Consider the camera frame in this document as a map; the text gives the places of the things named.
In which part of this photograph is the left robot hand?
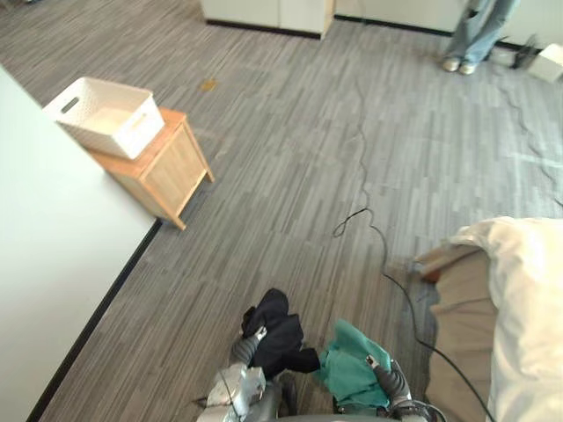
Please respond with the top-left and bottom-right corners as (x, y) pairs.
(231, 316), (268, 368)

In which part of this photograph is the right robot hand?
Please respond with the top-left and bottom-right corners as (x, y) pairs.
(364, 355), (408, 397)

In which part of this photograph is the teal cloth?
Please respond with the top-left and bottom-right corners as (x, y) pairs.
(317, 319), (392, 410)

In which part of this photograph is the black cloth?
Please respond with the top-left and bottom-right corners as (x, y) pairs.
(240, 287), (321, 382)

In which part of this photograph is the tan bed sheet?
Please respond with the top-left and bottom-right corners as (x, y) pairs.
(428, 252), (501, 422)

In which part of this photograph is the white plastic laundry basket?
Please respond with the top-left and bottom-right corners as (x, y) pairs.
(42, 76), (166, 160)

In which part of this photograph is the wooden nightstand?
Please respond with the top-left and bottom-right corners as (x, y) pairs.
(83, 106), (216, 231)

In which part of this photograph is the white cabinet with wooden edge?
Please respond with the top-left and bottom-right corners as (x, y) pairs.
(200, 0), (336, 41)

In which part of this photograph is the white box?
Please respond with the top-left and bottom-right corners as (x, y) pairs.
(529, 43), (563, 84)

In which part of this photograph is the small black device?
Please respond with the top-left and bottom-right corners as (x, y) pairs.
(511, 33), (541, 70)

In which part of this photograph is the person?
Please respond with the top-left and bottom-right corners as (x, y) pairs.
(442, 0), (523, 75)

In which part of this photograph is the wide white cabinet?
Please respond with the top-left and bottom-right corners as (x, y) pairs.
(333, 0), (461, 37)

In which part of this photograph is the long black floor cable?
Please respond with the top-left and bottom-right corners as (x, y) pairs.
(333, 81), (496, 422)

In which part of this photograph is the thin dark floor cable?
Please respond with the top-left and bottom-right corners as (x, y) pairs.
(495, 81), (563, 182)

